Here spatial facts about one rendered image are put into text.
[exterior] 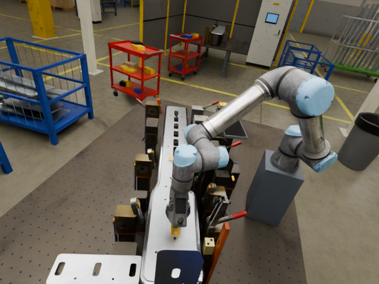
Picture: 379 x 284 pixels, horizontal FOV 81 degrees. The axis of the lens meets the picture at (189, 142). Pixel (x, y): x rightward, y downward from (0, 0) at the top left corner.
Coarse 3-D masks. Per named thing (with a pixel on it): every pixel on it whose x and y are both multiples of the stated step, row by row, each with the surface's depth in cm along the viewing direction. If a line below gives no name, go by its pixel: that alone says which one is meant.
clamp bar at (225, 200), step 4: (216, 196) 81; (224, 196) 82; (216, 200) 80; (220, 200) 81; (224, 200) 81; (228, 200) 82; (220, 204) 84; (224, 204) 80; (216, 208) 86; (220, 208) 81; (224, 208) 81; (212, 212) 88; (216, 212) 84; (220, 212) 83; (212, 216) 88; (216, 216) 84; (220, 216) 84; (208, 220) 90; (212, 220) 86; (216, 220) 85; (212, 224) 87
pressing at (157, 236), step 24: (168, 120) 165; (168, 144) 140; (168, 168) 122; (168, 192) 108; (192, 192) 110; (192, 216) 98; (144, 240) 87; (168, 240) 88; (192, 240) 89; (144, 264) 79
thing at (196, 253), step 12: (168, 252) 51; (180, 252) 51; (192, 252) 51; (156, 264) 53; (168, 264) 54; (180, 264) 54; (192, 264) 54; (156, 276) 57; (168, 276) 57; (180, 276) 57; (192, 276) 58
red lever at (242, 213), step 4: (236, 212) 87; (240, 212) 86; (244, 212) 85; (228, 216) 88; (232, 216) 87; (236, 216) 86; (240, 216) 86; (220, 220) 88; (224, 220) 87; (228, 220) 87; (216, 224) 88
